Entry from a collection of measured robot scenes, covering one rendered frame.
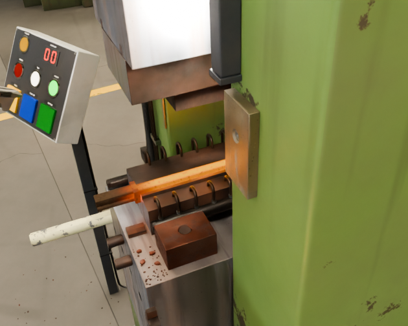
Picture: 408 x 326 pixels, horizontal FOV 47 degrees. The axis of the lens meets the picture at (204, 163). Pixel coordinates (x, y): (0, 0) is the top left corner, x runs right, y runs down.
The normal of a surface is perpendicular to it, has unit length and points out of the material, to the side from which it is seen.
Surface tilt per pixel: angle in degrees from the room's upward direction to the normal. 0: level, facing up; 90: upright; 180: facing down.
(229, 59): 90
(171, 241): 0
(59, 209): 0
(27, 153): 0
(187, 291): 90
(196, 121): 90
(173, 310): 90
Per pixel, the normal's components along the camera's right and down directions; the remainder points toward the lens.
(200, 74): 0.39, 0.54
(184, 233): -0.04, -0.80
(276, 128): -0.92, 0.26
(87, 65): 0.74, 0.37
